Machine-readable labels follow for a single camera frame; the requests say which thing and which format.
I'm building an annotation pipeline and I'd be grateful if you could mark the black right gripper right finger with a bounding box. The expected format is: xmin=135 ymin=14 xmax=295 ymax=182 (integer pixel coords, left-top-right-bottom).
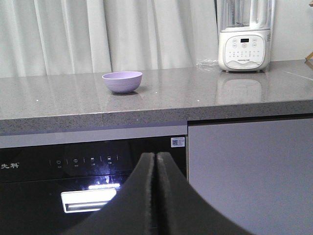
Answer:
xmin=156 ymin=152 xmax=250 ymax=235

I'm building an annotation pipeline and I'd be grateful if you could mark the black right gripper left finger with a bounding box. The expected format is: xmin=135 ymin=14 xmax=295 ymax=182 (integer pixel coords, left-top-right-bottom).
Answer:
xmin=64 ymin=153 xmax=155 ymax=235

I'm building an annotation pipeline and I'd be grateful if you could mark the purple plastic bowl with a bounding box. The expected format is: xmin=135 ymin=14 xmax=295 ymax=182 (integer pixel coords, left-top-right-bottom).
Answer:
xmin=102 ymin=71 xmax=143 ymax=94

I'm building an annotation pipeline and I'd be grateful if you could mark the black disinfection cabinet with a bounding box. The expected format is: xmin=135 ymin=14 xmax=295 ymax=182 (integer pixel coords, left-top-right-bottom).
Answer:
xmin=0 ymin=124 xmax=187 ymax=235

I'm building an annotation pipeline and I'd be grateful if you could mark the grey cabinet door right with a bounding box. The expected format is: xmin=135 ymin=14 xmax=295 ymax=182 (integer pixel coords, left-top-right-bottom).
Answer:
xmin=188 ymin=118 xmax=313 ymax=235

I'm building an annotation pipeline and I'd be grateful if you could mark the clear plastic wrap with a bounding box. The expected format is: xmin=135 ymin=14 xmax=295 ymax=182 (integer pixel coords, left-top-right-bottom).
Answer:
xmin=196 ymin=59 xmax=220 ymax=71

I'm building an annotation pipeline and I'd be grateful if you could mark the white blender appliance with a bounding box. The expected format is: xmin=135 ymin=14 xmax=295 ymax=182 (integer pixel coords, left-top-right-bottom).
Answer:
xmin=218 ymin=0 xmax=275 ymax=72

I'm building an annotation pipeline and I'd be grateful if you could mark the white curtain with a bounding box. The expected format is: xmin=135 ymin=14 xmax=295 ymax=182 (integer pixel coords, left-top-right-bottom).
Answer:
xmin=0 ymin=0 xmax=218 ymax=77

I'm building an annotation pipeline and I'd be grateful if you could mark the wooden stand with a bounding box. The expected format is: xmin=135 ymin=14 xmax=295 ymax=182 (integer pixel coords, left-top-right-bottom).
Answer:
xmin=305 ymin=52 xmax=313 ymax=61

